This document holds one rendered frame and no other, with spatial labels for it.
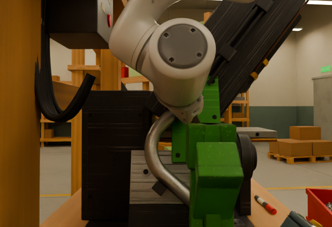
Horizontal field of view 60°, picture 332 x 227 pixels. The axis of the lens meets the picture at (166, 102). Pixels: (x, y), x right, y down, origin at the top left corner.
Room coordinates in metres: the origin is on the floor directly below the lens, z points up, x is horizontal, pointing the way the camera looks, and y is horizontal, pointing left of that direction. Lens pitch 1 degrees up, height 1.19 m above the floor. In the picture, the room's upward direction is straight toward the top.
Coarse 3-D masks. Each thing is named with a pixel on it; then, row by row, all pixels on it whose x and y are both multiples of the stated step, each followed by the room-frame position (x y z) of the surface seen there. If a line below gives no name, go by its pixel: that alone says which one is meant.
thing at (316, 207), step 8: (312, 192) 0.93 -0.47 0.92; (320, 192) 0.97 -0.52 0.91; (328, 192) 0.96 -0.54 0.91; (312, 200) 0.92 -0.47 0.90; (320, 200) 0.85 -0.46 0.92; (328, 200) 0.96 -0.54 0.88; (312, 208) 0.92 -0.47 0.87; (320, 208) 0.83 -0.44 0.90; (328, 208) 0.79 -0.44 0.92; (312, 216) 0.92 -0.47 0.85; (320, 216) 0.84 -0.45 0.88; (328, 216) 0.77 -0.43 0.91; (328, 224) 0.78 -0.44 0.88
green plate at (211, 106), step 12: (216, 84) 0.70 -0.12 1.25; (204, 96) 0.69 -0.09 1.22; (216, 96) 0.69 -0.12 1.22; (204, 108) 0.68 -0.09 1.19; (216, 108) 0.68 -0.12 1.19; (204, 120) 0.67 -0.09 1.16; (216, 120) 0.67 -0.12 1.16; (180, 132) 0.67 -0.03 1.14; (180, 144) 0.66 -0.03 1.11; (180, 156) 0.65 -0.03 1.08
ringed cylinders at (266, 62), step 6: (300, 18) 0.90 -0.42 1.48; (294, 24) 0.90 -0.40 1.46; (288, 30) 0.89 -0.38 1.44; (282, 42) 0.90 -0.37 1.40; (276, 48) 0.90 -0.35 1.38; (270, 54) 0.89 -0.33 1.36; (264, 60) 0.89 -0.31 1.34; (264, 66) 0.90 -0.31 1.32; (252, 72) 0.89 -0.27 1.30; (258, 72) 0.90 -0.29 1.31; (252, 78) 0.90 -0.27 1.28; (246, 84) 0.89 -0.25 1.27; (246, 90) 0.90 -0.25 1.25
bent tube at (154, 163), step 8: (168, 112) 0.65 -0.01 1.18; (160, 120) 0.64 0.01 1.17; (168, 120) 0.64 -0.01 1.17; (152, 128) 0.64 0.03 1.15; (160, 128) 0.64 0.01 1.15; (152, 136) 0.63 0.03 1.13; (160, 136) 0.64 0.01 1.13; (152, 144) 0.63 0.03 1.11; (152, 152) 0.62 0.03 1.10; (152, 160) 0.62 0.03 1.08; (160, 160) 0.63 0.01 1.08; (152, 168) 0.62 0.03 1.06; (160, 168) 0.61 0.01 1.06; (160, 176) 0.61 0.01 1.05; (168, 176) 0.61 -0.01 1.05; (168, 184) 0.61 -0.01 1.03; (176, 184) 0.60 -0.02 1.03; (176, 192) 0.60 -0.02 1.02; (184, 192) 0.60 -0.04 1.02; (184, 200) 0.60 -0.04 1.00
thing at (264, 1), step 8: (264, 0) 0.68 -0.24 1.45; (272, 0) 0.68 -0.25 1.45; (256, 8) 0.69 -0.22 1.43; (264, 8) 0.68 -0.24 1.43; (248, 16) 0.69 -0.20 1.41; (256, 16) 0.71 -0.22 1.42; (240, 32) 0.69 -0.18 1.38; (248, 32) 0.69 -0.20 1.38; (232, 40) 0.69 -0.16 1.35; (240, 40) 0.69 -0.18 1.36; (224, 48) 0.68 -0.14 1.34; (232, 48) 0.68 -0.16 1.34; (224, 56) 0.68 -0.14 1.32; (232, 56) 0.68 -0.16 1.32; (224, 64) 0.69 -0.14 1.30; (216, 72) 0.69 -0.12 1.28; (208, 80) 0.69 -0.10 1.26
